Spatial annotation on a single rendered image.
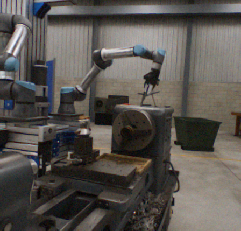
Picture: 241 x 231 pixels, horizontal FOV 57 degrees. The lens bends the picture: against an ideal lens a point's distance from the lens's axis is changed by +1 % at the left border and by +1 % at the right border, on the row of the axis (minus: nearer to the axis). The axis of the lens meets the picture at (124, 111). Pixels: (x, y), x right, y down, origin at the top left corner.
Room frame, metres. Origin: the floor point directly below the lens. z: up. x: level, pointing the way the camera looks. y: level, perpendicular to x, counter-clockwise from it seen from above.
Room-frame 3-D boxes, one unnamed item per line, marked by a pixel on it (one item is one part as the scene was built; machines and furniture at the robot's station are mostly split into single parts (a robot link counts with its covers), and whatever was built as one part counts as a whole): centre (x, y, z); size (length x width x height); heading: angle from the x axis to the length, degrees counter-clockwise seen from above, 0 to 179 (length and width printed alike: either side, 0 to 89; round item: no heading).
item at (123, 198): (1.05, 0.15, 0.90); 0.47 x 0.30 x 0.06; 70
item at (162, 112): (2.07, -0.20, 1.06); 0.59 x 0.48 x 0.39; 160
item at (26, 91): (1.43, 0.65, 1.33); 0.13 x 0.12 x 0.14; 94
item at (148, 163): (1.42, 0.01, 0.89); 0.36 x 0.30 x 0.04; 70
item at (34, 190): (0.99, 0.38, 0.84); 0.04 x 0.04 x 0.10; 70
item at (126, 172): (1.10, 0.15, 0.95); 0.43 x 0.17 x 0.05; 70
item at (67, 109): (1.90, 0.50, 1.21); 0.15 x 0.15 x 0.10
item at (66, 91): (1.91, 0.49, 1.33); 0.13 x 0.12 x 0.14; 153
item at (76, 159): (1.15, 0.19, 0.99); 0.20 x 0.10 x 0.05; 160
